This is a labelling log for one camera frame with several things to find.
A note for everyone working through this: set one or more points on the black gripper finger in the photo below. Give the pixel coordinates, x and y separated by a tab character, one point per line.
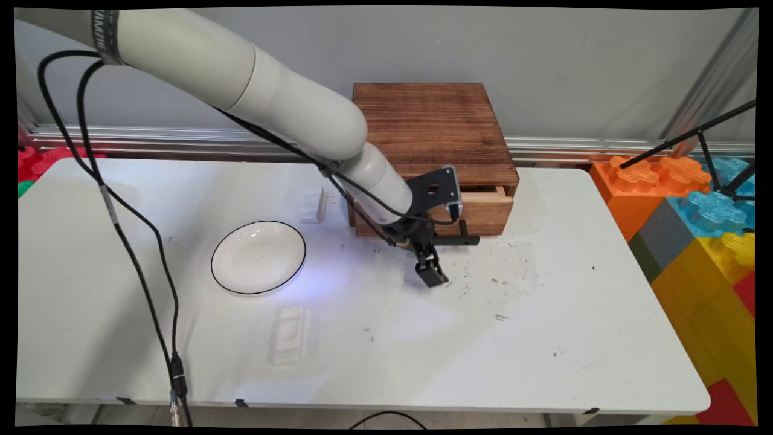
439	270
424	269

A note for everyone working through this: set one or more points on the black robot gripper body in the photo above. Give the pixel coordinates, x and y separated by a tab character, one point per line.
410	229

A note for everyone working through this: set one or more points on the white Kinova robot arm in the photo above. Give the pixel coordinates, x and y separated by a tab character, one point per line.
241	72

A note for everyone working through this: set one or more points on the small white plastic block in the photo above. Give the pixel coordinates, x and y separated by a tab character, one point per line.
313	204

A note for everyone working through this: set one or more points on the brown wooden drawer cabinet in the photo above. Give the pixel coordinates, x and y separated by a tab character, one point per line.
435	121

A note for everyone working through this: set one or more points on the flat white rectangular tray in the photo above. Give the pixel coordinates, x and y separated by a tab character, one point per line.
289	333

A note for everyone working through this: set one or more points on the white plate with black rim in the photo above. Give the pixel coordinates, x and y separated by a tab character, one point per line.
258	257

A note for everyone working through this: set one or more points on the orange foam building block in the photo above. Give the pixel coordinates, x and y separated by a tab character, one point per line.
634	187

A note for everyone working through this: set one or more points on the grey foam building block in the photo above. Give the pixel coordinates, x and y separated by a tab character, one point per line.
664	238

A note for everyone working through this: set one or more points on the colourful giant toy bricks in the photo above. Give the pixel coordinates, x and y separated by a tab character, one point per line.
706	314

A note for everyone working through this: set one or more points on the blue foam building block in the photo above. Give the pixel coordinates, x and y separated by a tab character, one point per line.
712	211

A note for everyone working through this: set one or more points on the black tripod stand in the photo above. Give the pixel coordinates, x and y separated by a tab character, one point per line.
703	142

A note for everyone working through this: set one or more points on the small red foam block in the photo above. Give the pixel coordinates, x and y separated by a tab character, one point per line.
746	293

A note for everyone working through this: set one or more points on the large red foam block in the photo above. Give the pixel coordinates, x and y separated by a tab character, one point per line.
728	405

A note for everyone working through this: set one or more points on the red foam floor tile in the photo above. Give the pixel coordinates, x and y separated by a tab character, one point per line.
48	160

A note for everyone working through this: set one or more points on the green foam floor tile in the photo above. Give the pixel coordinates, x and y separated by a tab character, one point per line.
25	188

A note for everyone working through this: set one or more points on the black camera mounting plate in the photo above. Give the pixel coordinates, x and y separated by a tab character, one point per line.
432	187

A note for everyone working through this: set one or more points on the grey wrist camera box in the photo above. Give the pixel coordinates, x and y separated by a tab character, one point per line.
455	193

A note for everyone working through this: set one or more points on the aluminium rail along wall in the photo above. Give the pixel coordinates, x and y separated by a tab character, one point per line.
181	140

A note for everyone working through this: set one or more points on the slanted aluminium profile post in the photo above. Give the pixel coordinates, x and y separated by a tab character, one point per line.
712	78

